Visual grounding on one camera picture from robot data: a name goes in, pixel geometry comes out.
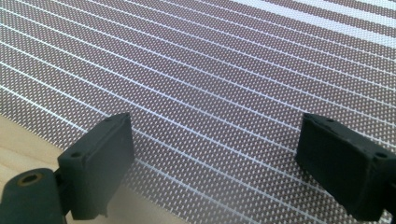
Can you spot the brown white striped placemat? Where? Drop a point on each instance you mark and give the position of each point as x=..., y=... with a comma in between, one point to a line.
x=199, y=77

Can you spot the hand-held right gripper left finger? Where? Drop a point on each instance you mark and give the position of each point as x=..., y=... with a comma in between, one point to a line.
x=93, y=168

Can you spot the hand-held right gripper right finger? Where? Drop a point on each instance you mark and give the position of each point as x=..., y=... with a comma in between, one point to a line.
x=339, y=168

